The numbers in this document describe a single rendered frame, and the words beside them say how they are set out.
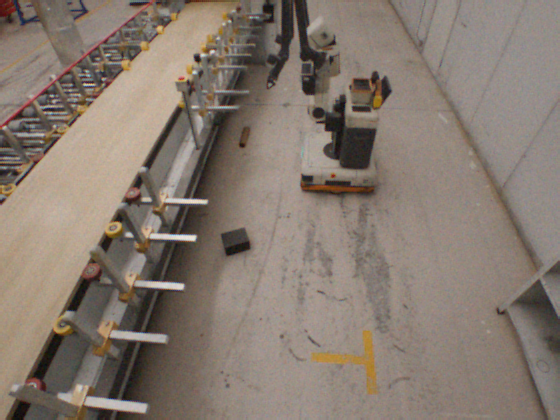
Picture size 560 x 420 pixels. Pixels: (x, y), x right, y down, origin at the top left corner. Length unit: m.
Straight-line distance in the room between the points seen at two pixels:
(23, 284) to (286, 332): 1.49
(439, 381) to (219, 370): 1.35
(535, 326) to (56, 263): 2.77
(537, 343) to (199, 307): 2.20
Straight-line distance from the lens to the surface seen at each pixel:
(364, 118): 2.58
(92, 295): 1.77
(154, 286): 1.57
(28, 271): 1.83
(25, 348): 1.61
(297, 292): 2.37
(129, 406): 1.39
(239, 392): 2.15
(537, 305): 2.74
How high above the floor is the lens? 2.08
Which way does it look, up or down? 49 degrees down
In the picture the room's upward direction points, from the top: 2 degrees counter-clockwise
